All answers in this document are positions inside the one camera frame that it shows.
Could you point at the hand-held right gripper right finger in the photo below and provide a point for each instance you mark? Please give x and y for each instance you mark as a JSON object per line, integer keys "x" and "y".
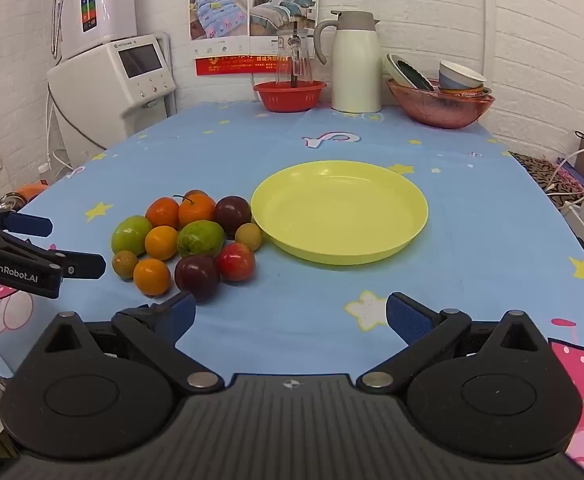
{"x": 401, "y": 315}

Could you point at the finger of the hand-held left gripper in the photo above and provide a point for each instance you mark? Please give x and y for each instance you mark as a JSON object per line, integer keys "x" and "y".
{"x": 32, "y": 225}
{"x": 84, "y": 265}

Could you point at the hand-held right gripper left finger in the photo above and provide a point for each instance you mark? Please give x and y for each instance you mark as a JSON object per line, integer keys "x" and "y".
{"x": 184, "y": 310}

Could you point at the dark purple plum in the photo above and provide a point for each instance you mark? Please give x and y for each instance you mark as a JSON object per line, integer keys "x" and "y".
{"x": 232, "y": 215}
{"x": 197, "y": 278}

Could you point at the green guava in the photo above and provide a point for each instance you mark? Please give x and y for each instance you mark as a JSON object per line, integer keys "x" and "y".
{"x": 130, "y": 234}
{"x": 201, "y": 238}

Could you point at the red apple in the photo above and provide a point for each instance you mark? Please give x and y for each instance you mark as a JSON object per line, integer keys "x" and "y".
{"x": 236, "y": 262}

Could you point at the small yellow-brown longan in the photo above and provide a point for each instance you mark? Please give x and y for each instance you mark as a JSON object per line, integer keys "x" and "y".
{"x": 248, "y": 236}

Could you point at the orange with stem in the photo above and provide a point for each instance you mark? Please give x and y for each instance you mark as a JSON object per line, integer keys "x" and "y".
{"x": 196, "y": 210}

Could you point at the yellow plastic plate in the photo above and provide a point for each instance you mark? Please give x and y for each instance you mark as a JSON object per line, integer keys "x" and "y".
{"x": 339, "y": 210}

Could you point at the orange object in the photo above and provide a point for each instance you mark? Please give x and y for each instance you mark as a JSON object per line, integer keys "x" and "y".
{"x": 29, "y": 192}

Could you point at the blue star printed tablecloth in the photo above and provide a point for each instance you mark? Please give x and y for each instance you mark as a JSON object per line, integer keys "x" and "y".
{"x": 322, "y": 290}

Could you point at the white machine with screen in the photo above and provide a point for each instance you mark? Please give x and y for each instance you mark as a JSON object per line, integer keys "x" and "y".
{"x": 102, "y": 95}

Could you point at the pink glass bowl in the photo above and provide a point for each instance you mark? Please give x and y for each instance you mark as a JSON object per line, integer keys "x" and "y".
{"x": 439, "y": 110}

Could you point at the white water purifier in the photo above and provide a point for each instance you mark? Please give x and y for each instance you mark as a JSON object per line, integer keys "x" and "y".
{"x": 104, "y": 10}

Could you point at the patterned rim bowl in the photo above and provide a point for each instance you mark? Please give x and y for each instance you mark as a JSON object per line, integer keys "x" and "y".
{"x": 466, "y": 92}

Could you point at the red plastic basket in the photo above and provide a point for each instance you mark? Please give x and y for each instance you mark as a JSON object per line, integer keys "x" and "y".
{"x": 290, "y": 97}

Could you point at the white dish with dark inside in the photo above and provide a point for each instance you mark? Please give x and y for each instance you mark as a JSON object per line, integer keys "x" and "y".
{"x": 409, "y": 74}

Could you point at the white and blue bowl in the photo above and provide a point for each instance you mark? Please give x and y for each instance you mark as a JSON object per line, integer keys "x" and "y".
{"x": 459, "y": 76}

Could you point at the white thermos jug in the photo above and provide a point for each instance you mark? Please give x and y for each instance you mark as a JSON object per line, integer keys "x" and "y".
{"x": 355, "y": 70}

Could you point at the clear glass pitcher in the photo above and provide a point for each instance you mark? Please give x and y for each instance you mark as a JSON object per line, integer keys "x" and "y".
{"x": 294, "y": 55}

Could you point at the wall poster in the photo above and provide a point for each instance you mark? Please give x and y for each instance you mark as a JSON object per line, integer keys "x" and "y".
{"x": 254, "y": 5}

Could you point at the white wall pipe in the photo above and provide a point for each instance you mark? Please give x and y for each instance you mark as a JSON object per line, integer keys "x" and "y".
{"x": 483, "y": 15}

